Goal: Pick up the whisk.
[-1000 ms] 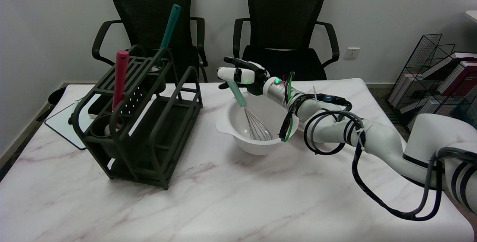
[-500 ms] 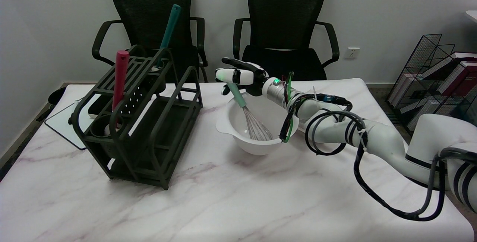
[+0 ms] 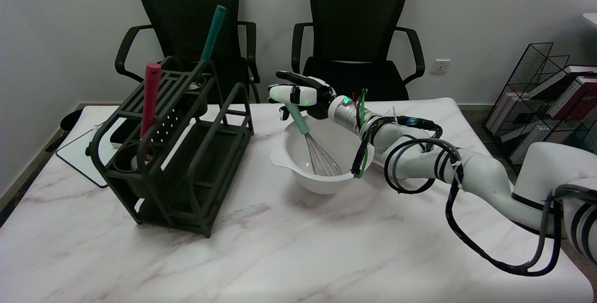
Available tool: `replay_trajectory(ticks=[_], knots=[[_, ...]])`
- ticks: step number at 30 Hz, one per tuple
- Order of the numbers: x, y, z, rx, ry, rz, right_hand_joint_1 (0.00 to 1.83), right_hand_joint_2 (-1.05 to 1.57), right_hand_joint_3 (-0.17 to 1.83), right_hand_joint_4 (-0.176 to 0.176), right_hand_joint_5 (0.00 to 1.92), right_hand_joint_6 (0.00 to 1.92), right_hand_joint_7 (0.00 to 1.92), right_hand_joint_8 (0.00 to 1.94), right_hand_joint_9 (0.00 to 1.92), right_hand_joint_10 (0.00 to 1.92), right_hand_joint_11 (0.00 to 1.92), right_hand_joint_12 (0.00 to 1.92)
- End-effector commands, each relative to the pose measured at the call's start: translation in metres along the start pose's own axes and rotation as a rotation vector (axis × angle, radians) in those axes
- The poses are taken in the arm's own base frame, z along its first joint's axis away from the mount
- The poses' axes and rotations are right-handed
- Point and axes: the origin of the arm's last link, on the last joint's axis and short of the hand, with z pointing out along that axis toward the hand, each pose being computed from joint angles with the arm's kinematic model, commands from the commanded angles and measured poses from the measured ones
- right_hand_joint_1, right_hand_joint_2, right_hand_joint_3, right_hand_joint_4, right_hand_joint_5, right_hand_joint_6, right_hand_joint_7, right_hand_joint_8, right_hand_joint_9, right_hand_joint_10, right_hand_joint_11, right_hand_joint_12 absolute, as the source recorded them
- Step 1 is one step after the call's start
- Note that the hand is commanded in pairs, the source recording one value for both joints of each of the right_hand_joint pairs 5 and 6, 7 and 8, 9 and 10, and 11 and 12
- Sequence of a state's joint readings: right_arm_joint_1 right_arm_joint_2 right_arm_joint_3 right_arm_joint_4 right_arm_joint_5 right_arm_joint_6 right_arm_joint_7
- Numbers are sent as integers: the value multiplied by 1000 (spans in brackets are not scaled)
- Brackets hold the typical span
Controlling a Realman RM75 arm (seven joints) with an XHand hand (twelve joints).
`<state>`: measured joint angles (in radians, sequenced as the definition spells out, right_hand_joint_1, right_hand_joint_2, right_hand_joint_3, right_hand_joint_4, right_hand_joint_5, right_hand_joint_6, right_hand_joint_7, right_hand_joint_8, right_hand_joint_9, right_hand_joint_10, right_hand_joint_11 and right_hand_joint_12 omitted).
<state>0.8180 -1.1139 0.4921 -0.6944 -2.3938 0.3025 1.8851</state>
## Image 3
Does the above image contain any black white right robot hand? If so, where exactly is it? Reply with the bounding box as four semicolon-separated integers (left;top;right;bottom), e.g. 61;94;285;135
268;71;337;121

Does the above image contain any whisk with mint green handle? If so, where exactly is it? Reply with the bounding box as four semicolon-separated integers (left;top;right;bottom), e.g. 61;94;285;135
285;103;343;177

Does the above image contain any white mixing bowl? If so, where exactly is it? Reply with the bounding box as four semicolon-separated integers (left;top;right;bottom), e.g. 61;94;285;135
270;117;375;195

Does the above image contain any black mesh office chair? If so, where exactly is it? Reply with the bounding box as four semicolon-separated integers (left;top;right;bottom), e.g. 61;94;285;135
292;0;425;103
115;0;261;104

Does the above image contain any dark green utensil rack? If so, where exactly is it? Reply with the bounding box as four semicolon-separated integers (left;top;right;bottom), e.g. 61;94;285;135
90;56;255;238

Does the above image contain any white board with black edge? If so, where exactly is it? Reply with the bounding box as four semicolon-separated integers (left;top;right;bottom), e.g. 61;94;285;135
56;124;123;189

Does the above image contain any black round bin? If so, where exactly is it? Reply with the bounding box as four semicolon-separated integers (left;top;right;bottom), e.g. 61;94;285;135
61;109;84;133

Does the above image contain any dark red book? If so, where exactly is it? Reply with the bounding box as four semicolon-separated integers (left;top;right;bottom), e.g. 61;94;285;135
550;76;597;122

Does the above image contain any teal utensil handle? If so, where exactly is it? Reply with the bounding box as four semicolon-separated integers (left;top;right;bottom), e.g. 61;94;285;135
195;5;228;84

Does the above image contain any red utensil handle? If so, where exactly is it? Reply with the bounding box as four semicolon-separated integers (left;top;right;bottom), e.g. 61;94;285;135
140;63;162;139

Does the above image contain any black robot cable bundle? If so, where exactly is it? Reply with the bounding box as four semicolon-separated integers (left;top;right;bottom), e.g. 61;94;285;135
351;88;597;277

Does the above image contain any black wire magazine rack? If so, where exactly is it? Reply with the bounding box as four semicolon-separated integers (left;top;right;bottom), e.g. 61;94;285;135
484;42;597;165

